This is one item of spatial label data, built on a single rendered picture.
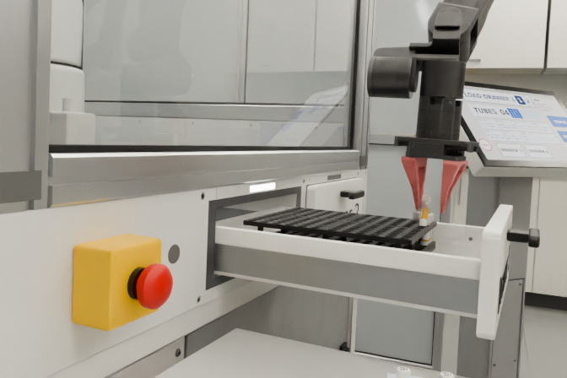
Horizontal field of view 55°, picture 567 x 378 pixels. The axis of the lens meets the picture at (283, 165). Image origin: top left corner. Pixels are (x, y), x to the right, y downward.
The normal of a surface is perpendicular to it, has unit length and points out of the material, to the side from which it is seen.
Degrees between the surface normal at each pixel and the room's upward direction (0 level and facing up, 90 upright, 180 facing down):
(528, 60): 90
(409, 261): 90
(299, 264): 90
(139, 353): 90
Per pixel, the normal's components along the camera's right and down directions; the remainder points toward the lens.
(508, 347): 0.47, 0.07
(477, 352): -0.88, -0.01
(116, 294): 0.91, 0.06
